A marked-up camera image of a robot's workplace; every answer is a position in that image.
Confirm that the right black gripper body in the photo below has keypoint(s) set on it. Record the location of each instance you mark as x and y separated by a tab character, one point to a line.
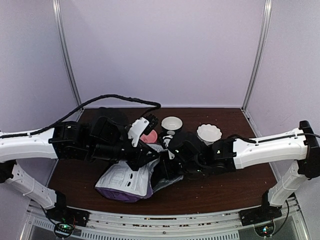
170	173

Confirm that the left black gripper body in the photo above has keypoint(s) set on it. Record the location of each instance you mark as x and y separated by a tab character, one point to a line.
134	162

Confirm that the purple pet food bag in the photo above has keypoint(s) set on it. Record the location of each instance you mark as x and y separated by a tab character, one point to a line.
122	184

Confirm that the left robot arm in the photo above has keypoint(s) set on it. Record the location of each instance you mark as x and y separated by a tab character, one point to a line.
110	137

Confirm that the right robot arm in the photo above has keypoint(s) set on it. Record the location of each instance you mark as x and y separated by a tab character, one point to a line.
188	154

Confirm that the pink cat-ear bowl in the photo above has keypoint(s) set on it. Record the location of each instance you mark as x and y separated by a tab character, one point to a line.
151	138

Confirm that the dark blue ceramic bowl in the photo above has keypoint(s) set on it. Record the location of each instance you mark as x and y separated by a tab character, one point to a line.
171	125

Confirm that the white scalloped bowl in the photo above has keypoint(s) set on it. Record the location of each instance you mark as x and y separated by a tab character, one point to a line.
208	133

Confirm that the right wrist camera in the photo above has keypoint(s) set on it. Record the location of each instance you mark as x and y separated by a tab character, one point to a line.
164	141

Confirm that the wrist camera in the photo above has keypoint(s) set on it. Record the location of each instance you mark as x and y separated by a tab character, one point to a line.
164	141
143	125

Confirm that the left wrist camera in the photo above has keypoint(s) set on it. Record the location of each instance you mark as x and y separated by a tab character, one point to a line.
143	125

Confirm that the front aluminium rail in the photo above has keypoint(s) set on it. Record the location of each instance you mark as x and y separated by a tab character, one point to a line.
202	226

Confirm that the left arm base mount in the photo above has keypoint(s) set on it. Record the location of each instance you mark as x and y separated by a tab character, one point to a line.
64	218

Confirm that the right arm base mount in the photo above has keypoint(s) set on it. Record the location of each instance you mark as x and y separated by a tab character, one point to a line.
262	217

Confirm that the left aluminium frame post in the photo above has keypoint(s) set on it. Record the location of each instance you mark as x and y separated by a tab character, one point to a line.
64	48

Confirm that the aluminium frame post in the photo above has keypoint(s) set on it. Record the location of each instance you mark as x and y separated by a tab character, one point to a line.
264	30
64	48

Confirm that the right aluminium frame post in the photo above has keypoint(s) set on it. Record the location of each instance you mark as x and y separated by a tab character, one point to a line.
264	30

